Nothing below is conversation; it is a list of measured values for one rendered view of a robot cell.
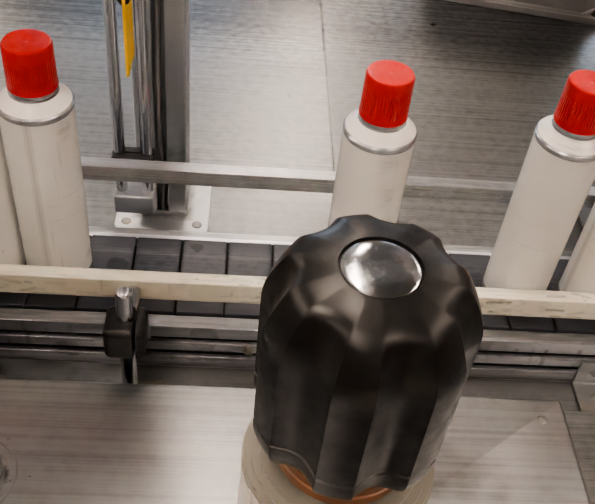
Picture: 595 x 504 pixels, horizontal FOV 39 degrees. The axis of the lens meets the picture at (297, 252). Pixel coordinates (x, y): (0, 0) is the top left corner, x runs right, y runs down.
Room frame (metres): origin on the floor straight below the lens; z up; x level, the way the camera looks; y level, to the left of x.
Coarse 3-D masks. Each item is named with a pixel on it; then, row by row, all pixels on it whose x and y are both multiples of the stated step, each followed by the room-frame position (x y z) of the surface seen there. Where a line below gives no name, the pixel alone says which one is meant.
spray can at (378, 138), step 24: (384, 72) 0.48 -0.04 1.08; (408, 72) 0.49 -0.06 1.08; (384, 96) 0.47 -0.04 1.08; (408, 96) 0.47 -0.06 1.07; (360, 120) 0.48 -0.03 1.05; (384, 120) 0.47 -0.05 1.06; (408, 120) 0.49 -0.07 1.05; (360, 144) 0.46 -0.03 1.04; (384, 144) 0.46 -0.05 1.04; (408, 144) 0.47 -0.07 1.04; (360, 168) 0.46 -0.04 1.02; (384, 168) 0.46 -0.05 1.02; (408, 168) 0.48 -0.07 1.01; (336, 192) 0.47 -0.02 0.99; (360, 192) 0.46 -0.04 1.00; (384, 192) 0.46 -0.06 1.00; (336, 216) 0.47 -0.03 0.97; (384, 216) 0.46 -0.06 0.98
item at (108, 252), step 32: (96, 256) 0.48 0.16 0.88; (128, 256) 0.49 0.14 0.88; (160, 256) 0.49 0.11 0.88; (192, 256) 0.50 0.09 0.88; (224, 256) 0.50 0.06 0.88; (256, 256) 0.50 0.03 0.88; (480, 256) 0.54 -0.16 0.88; (512, 320) 0.47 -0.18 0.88; (544, 320) 0.47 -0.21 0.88; (576, 320) 0.48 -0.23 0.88
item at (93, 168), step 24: (96, 168) 0.50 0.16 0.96; (120, 168) 0.50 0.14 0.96; (144, 168) 0.50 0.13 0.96; (168, 168) 0.51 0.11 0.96; (192, 168) 0.51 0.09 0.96; (216, 168) 0.51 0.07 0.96; (240, 168) 0.52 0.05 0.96; (264, 168) 0.52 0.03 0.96; (408, 192) 0.52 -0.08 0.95; (432, 192) 0.53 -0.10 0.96; (456, 192) 0.53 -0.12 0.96; (480, 192) 0.53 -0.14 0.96; (504, 192) 0.53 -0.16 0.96
